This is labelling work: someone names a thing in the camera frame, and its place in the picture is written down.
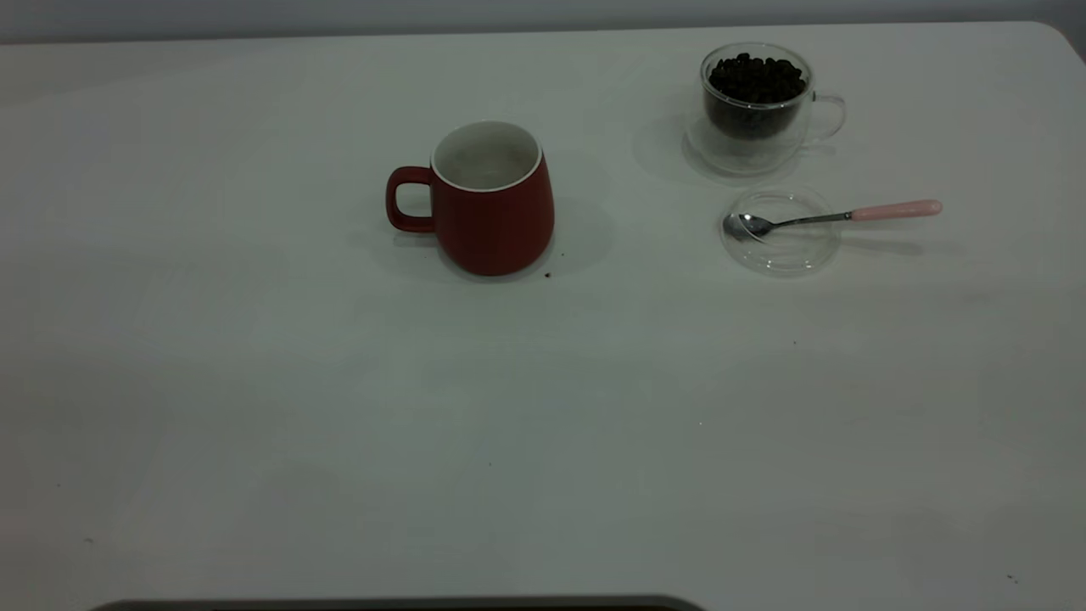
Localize clear glass handled cup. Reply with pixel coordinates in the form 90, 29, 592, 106
686, 42, 847, 177

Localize dark coffee beans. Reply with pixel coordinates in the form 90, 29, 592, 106
704, 53, 809, 141

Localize metal spoon pink handle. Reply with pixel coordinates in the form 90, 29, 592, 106
723, 199, 943, 244

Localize clear glass lid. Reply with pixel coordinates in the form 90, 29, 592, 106
719, 187, 842, 277

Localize red ceramic mug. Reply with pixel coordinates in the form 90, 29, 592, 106
386, 120, 556, 277

